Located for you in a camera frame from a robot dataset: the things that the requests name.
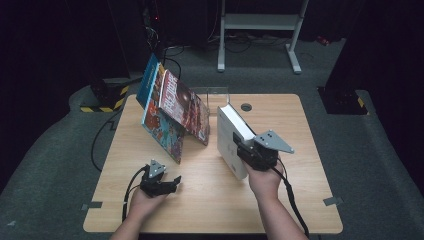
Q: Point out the black equipment tower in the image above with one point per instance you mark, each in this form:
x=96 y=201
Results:
x=155 y=30

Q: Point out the light blue picture book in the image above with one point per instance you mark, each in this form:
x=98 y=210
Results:
x=163 y=133

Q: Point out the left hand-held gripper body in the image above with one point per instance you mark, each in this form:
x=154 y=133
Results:
x=155 y=181

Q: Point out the dark blue picture book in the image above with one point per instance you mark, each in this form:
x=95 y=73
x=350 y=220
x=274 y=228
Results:
x=146 y=80

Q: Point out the small red object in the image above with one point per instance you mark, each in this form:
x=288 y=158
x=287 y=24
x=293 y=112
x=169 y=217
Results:
x=322 y=40

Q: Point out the person's left hand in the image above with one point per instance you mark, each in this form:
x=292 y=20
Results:
x=146 y=205

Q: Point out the round grey table grommet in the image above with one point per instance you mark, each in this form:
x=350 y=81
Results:
x=246 y=107

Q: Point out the black yellow striped base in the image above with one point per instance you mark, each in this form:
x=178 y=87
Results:
x=106 y=95
x=343 y=101

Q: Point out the person's right hand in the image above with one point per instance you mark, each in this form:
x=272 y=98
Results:
x=265 y=185

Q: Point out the small white floor scrap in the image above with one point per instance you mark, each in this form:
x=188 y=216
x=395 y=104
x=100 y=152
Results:
x=11 y=223

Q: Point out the clear acrylic book rack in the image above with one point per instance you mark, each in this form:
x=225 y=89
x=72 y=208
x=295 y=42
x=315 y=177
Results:
x=218 y=95

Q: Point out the white book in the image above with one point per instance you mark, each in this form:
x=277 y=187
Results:
x=228 y=143

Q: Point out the white metal stand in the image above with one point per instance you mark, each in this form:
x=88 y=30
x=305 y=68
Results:
x=260 y=21

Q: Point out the grey tape piece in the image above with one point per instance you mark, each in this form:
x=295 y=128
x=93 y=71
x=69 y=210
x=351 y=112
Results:
x=91 y=206
x=332 y=201

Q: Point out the purple magazine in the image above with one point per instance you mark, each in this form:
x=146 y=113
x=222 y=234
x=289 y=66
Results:
x=186 y=106

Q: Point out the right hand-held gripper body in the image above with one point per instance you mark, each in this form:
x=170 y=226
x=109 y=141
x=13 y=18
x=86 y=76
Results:
x=263 y=151

